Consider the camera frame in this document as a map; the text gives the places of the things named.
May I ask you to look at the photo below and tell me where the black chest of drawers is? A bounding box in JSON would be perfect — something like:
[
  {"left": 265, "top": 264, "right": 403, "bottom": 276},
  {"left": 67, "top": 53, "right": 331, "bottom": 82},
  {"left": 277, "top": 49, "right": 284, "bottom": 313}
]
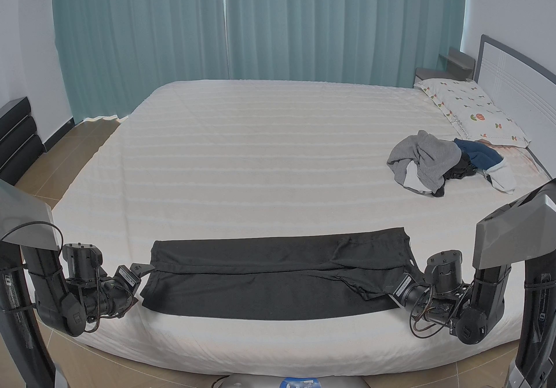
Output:
[{"left": 0, "top": 96, "right": 44, "bottom": 187}]

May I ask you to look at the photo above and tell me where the grey bedside table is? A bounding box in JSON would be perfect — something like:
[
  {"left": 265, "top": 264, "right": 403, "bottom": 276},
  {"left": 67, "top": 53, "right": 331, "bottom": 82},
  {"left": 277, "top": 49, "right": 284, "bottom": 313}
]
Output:
[{"left": 415, "top": 46, "right": 476, "bottom": 83}]

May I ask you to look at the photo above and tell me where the blue-green curtain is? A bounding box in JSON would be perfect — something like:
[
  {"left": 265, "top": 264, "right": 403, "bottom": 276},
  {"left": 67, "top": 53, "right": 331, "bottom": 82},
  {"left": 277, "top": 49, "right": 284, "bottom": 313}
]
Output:
[
  {"left": 52, "top": 0, "right": 231, "bottom": 123},
  {"left": 224, "top": 0, "right": 467, "bottom": 88}
]

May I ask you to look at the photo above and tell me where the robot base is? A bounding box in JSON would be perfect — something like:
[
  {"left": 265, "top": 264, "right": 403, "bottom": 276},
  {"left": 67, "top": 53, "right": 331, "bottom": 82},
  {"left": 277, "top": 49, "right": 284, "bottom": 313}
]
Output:
[{"left": 213, "top": 373, "right": 361, "bottom": 388}]

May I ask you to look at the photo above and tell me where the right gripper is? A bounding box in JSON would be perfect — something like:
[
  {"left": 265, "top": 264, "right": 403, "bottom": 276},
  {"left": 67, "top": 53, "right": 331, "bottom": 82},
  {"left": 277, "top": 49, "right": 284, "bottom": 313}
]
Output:
[{"left": 391, "top": 272, "right": 429, "bottom": 307}]

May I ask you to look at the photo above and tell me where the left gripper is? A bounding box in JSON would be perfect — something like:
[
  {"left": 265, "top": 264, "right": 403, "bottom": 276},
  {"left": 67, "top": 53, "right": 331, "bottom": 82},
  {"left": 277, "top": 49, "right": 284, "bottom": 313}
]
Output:
[{"left": 113, "top": 262, "right": 154, "bottom": 298}]

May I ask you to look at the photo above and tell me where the pile of clothes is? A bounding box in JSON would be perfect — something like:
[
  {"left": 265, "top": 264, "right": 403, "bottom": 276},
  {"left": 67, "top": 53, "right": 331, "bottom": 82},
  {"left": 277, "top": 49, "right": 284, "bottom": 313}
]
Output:
[{"left": 387, "top": 130, "right": 517, "bottom": 198}]

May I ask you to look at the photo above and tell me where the black T-shirt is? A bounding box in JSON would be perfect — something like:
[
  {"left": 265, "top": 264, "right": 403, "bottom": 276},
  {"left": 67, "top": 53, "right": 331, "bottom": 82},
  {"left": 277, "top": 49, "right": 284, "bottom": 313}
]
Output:
[{"left": 140, "top": 227, "right": 427, "bottom": 322}]

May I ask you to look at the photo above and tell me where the white printed pillow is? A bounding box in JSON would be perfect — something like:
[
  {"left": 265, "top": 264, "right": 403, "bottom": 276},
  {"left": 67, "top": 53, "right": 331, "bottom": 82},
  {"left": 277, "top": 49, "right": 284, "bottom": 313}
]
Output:
[{"left": 413, "top": 78, "right": 531, "bottom": 148}]

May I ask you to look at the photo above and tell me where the black cable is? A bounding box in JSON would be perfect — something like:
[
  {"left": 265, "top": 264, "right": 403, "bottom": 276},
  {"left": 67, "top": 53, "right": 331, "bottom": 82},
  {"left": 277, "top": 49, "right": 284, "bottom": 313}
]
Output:
[{"left": 0, "top": 222, "right": 65, "bottom": 265}]

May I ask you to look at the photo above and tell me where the bed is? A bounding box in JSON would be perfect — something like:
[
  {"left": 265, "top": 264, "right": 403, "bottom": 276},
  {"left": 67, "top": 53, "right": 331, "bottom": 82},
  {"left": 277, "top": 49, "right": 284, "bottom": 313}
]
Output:
[{"left": 30, "top": 33, "right": 556, "bottom": 378}]

